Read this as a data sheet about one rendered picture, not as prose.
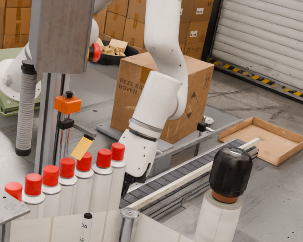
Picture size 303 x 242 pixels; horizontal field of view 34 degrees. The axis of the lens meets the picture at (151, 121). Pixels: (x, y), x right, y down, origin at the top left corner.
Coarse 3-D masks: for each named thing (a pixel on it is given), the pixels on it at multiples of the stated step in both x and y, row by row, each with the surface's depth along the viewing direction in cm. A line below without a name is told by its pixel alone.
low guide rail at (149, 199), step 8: (248, 144) 176; (256, 144) 182; (200, 168) 152; (208, 168) 155; (184, 176) 145; (192, 176) 148; (168, 184) 139; (176, 184) 141; (160, 192) 135; (168, 192) 139; (144, 200) 129; (152, 200) 133; (136, 208) 127
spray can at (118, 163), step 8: (112, 144) 118; (120, 144) 119; (112, 152) 117; (120, 152) 117; (112, 160) 118; (120, 160) 118; (120, 168) 118; (120, 176) 119; (112, 184) 119; (120, 184) 120; (112, 192) 120; (120, 192) 121; (112, 200) 121; (112, 208) 122
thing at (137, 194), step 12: (228, 144) 182; (240, 144) 184; (204, 156) 169; (180, 168) 158; (192, 168) 159; (156, 180) 148; (168, 180) 149; (192, 180) 152; (132, 192) 139; (144, 192) 140; (120, 204) 132
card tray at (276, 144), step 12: (252, 120) 219; (228, 132) 202; (240, 132) 208; (252, 132) 210; (264, 132) 212; (276, 132) 213; (288, 132) 210; (264, 144) 200; (276, 144) 202; (288, 144) 204; (300, 144) 198; (264, 156) 189; (276, 156) 191; (288, 156) 191
